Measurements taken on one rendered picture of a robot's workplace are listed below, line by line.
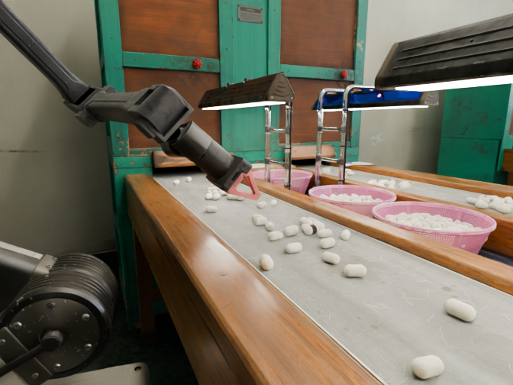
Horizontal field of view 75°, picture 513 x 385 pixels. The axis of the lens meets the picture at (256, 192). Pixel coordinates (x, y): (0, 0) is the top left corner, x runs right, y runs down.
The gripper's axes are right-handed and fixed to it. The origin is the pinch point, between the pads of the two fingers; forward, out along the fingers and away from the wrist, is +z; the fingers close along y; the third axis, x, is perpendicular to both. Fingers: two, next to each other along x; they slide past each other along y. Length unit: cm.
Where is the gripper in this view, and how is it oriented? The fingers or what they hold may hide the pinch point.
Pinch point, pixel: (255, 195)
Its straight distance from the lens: 68.6
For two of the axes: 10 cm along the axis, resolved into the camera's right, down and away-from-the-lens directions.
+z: 6.7, 5.7, 4.7
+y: -4.3, -2.0, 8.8
